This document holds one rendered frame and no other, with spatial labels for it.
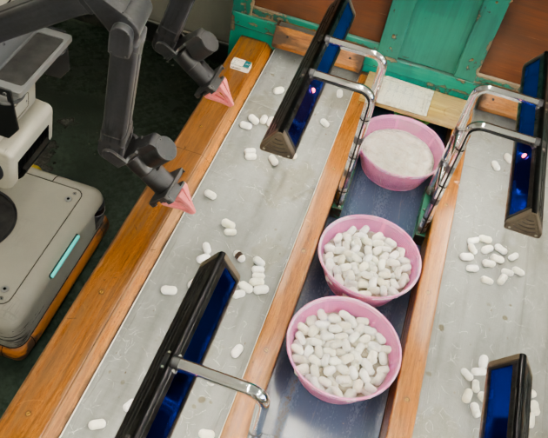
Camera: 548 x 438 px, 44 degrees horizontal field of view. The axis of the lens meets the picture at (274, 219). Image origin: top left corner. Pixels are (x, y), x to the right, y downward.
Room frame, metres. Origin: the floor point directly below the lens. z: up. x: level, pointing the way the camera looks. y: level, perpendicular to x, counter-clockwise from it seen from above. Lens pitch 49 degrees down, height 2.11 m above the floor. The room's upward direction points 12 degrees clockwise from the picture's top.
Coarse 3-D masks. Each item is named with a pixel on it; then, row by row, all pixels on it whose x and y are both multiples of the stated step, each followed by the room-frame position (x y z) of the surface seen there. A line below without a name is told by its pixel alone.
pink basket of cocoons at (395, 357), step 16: (320, 304) 0.93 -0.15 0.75; (336, 304) 0.94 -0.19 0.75; (352, 304) 0.94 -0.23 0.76; (368, 304) 0.94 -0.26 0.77; (304, 320) 0.89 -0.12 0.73; (384, 320) 0.91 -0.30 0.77; (288, 336) 0.81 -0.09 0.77; (384, 336) 0.88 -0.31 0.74; (288, 352) 0.77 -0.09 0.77; (400, 352) 0.83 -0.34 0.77; (304, 384) 0.73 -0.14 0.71; (384, 384) 0.75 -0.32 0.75; (336, 400) 0.70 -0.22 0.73; (352, 400) 0.69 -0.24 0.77
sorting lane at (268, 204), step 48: (336, 96) 1.73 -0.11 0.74; (240, 144) 1.42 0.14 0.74; (240, 192) 1.24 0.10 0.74; (288, 192) 1.28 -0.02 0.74; (192, 240) 1.05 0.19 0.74; (240, 240) 1.08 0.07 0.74; (288, 240) 1.11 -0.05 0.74; (144, 288) 0.88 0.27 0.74; (144, 336) 0.75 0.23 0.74; (240, 336) 0.80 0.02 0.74; (96, 384) 0.62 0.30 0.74; (96, 432) 0.52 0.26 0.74; (192, 432) 0.56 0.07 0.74
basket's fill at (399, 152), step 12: (372, 132) 1.60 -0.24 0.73; (384, 132) 1.62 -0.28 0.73; (396, 132) 1.63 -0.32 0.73; (372, 144) 1.55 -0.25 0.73; (384, 144) 1.55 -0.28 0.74; (396, 144) 1.56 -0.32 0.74; (408, 144) 1.57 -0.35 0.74; (420, 144) 1.59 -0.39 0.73; (372, 156) 1.49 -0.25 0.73; (384, 156) 1.50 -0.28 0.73; (396, 156) 1.52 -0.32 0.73; (408, 156) 1.52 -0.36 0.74; (420, 156) 1.53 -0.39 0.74; (432, 156) 1.55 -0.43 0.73; (384, 168) 1.46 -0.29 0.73; (396, 168) 1.47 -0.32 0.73; (408, 168) 1.48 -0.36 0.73; (420, 168) 1.49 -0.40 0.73; (432, 168) 1.51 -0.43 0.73
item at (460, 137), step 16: (512, 96) 1.39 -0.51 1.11; (528, 96) 1.39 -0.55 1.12; (464, 112) 1.40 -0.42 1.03; (464, 128) 1.27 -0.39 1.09; (480, 128) 1.25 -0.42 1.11; (496, 128) 1.25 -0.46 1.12; (448, 144) 1.41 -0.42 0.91; (464, 144) 1.25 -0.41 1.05; (528, 144) 1.23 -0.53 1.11; (544, 144) 1.24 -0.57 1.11; (448, 160) 1.40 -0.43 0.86; (432, 176) 1.42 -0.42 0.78; (448, 176) 1.25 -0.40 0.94; (432, 192) 1.40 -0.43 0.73; (432, 208) 1.25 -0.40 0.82; (416, 224) 1.31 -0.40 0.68; (416, 240) 1.24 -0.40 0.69
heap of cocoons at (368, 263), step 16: (336, 240) 1.14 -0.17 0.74; (352, 240) 1.17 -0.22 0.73; (368, 240) 1.16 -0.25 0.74; (384, 240) 1.18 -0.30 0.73; (336, 256) 1.10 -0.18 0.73; (352, 256) 1.10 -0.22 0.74; (368, 256) 1.11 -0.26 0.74; (384, 256) 1.12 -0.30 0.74; (400, 256) 1.14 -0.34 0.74; (336, 272) 1.04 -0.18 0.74; (352, 272) 1.05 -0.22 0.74; (368, 272) 1.06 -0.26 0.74; (384, 272) 1.07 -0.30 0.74; (400, 272) 1.08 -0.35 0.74; (352, 288) 1.00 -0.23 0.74; (368, 288) 1.01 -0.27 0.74; (384, 288) 1.02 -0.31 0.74; (400, 288) 1.04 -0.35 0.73
